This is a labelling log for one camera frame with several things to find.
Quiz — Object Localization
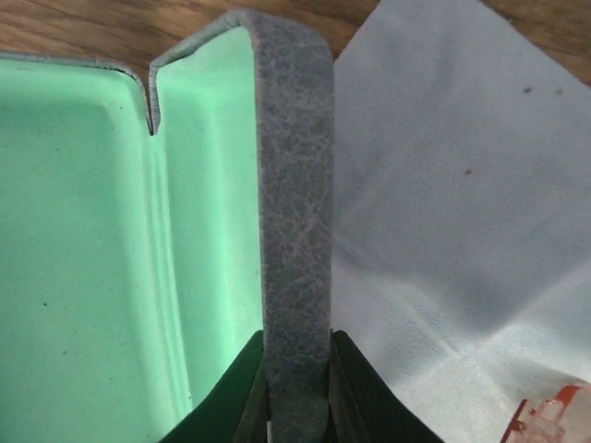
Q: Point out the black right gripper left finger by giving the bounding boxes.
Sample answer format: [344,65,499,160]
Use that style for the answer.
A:
[162,330,268,443]

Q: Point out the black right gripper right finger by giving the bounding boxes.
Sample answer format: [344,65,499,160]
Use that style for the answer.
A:
[325,330,429,442]

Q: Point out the grey glasses case green lining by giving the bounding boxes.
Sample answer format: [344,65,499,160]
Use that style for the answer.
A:
[1,9,334,442]

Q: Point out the light blue cleaning cloth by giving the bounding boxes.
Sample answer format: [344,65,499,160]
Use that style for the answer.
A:
[332,1,590,442]

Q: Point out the orange transparent sunglasses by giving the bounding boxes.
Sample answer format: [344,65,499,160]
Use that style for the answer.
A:
[501,384,590,443]

